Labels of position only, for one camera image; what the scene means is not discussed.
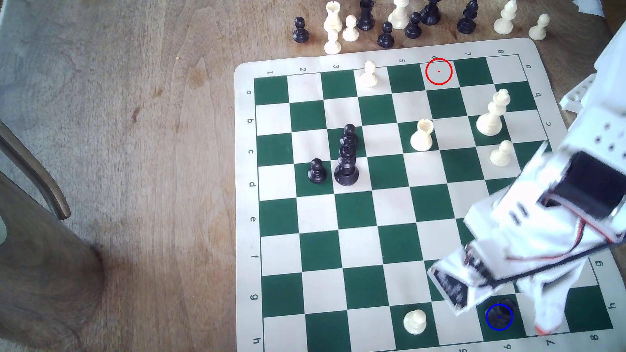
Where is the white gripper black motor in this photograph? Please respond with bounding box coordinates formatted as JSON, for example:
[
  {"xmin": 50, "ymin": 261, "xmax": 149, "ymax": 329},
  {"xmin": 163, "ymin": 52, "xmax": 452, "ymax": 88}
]
[{"xmin": 462, "ymin": 142, "xmax": 626, "ymax": 336}]

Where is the white bishop right side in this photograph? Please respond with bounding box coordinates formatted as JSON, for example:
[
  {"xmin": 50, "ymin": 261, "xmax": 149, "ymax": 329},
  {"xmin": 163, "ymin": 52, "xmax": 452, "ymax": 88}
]
[{"xmin": 476, "ymin": 88, "xmax": 511, "ymax": 137}]

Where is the white pawn chess piece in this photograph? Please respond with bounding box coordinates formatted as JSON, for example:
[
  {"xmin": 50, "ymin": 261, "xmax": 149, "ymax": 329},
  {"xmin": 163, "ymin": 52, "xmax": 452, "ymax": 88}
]
[
  {"xmin": 403, "ymin": 309, "xmax": 427, "ymax": 335},
  {"xmin": 528, "ymin": 14, "xmax": 551, "ymax": 41},
  {"xmin": 490, "ymin": 140, "xmax": 514, "ymax": 168},
  {"xmin": 324, "ymin": 28, "xmax": 342, "ymax": 55},
  {"xmin": 342, "ymin": 15, "xmax": 360, "ymax": 43},
  {"xmin": 359, "ymin": 61, "xmax": 379, "ymax": 89}
]

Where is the tall white chess piece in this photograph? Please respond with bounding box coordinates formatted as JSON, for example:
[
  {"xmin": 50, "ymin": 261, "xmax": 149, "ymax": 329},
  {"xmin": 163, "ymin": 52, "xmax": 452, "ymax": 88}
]
[{"xmin": 388, "ymin": 0, "xmax": 410, "ymax": 30}]

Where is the white rook chess piece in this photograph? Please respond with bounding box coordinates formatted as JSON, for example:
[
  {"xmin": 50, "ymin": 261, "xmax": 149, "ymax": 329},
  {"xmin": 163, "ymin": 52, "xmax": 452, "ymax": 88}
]
[
  {"xmin": 410, "ymin": 119, "xmax": 435, "ymax": 152},
  {"xmin": 324, "ymin": 1, "xmax": 343, "ymax": 33}
]

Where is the tall black queen chess piece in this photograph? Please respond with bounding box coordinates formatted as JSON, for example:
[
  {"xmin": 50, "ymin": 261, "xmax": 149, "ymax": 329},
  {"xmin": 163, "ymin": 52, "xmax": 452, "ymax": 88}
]
[{"xmin": 334, "ymin": 144, "xmax": 360, "ymax": 187}]

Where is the curved wooden chair armrest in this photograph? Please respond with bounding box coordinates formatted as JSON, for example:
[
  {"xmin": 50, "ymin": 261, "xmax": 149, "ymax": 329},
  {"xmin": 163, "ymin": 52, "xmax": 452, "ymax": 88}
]
[{"xmin": 0, "ymin": 120, "xmax": 71, "ymax": 221}]

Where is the green and white chessboard mat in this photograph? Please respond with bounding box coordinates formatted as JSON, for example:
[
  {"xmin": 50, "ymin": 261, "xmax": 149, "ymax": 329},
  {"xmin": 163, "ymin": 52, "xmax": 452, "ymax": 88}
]
[{"xmin": 234, "ymin": 37, "xmax": 621, "ymax": 352}]

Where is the black camera cable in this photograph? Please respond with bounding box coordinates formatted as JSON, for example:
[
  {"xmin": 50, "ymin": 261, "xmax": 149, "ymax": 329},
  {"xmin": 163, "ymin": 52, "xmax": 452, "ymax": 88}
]
[{"xmin": 477, "ymin": 242, "xmax": 626, "ymax": 290}]

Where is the black pawn chess piece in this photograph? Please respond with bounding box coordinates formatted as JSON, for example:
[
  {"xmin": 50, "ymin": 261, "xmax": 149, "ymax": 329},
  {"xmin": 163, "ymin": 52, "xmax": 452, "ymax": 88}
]
[
  {"xmin": 377, "ymin": 22, "xmax": 395, "ymax": 49},
  {"xmin": 340, "ymin": 124, "xmax": 359, "ymax": 150},
  {"xmin": 307, "ymin": 158, "xmax": 327, "ymax": 184},
  {"xmin": 292, "ymin": 17, "xmax": 310, "ymax": 44},
  {"xmin": 405, "ymin": 12, "xmax": 423, "ymax": 40}
]

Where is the white bishop chess piece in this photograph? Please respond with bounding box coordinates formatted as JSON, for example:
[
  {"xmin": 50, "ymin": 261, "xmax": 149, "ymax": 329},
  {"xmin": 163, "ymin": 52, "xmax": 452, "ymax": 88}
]
[{"xmin": 493, "ymin": 0, "xmax": 518, "ymax": 36}]

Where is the black rook chess piece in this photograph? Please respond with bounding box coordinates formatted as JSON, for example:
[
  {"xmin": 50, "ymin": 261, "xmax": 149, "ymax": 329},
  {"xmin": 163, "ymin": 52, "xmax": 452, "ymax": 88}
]
[{"xmin": 486, "ymin": 298, "xmax": 518, "ymax": 329}]

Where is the white crumpled paper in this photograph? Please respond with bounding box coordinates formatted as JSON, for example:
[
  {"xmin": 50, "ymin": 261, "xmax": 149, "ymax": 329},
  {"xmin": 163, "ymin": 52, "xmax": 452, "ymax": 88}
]
[{"xmin": 572, "ymin": 0, "xmax": 607, "ymax": 18}]

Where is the red white black servo cable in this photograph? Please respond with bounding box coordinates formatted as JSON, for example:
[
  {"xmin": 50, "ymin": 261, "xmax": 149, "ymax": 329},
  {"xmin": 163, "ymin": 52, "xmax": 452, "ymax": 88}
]
[{"xmin": 506, "ymin": 215, "xmax": 618, "ymax": 262}]

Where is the gripper mounted camera board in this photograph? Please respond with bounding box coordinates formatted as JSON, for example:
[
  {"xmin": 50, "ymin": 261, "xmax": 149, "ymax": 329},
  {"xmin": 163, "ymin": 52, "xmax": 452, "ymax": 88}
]
[{"xmin": 428, "ymin": 244, "xmax": 490, "ymax": 315}]

